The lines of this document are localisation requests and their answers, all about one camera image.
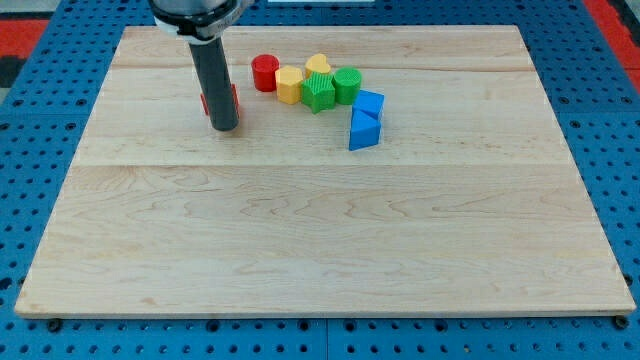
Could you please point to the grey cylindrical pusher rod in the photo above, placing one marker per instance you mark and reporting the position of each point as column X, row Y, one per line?
column 213, row 75

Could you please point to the red star block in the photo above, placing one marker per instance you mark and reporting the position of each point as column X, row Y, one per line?
column 205, row 104

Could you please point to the green star block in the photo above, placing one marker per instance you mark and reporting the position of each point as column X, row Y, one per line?
column 318, row 92

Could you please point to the red cylinder block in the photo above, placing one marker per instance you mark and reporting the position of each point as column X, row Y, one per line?
column 263, row 68

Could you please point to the yellow hexagon block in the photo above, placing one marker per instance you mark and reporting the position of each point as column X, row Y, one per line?
column 288, row 84

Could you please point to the yellow heart block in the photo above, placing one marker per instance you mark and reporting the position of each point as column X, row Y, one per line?
column 317, row 63

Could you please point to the green cylinder block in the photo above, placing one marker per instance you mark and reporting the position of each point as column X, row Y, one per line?
column 347, row 83

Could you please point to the blue triangle block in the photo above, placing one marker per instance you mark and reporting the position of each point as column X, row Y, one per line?
column 364, row 131

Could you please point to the blue cube block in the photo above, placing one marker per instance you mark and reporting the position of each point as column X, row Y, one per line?
column 371, row 103

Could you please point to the wooden board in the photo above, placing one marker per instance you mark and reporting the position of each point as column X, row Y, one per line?
column 471, row 204

